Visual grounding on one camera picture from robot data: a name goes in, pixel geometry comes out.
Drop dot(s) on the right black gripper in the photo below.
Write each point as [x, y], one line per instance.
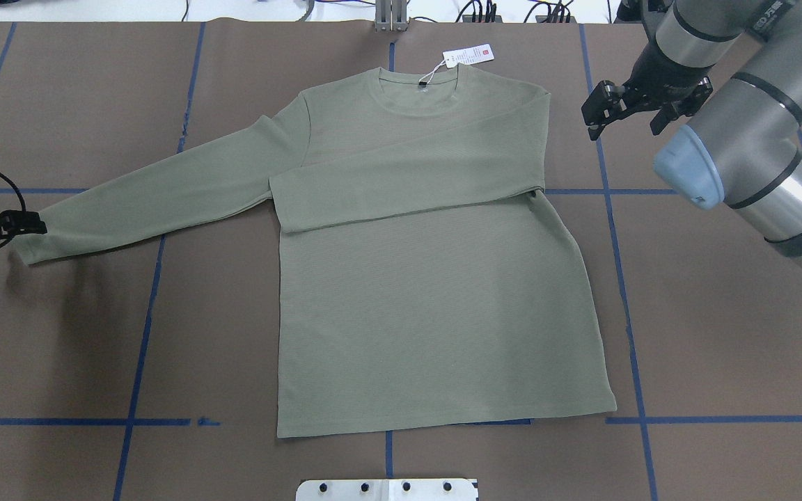
[654, 75]

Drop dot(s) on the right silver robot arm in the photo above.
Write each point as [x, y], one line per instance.
[734, 69]

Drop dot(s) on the olive green long-sleeve shirt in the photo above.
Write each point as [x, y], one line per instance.
[426, 279]

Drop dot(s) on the white shirt price tag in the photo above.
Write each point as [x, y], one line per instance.
[468, 55]

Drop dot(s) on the aluminium frame post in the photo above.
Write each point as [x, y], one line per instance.
[391, 15]

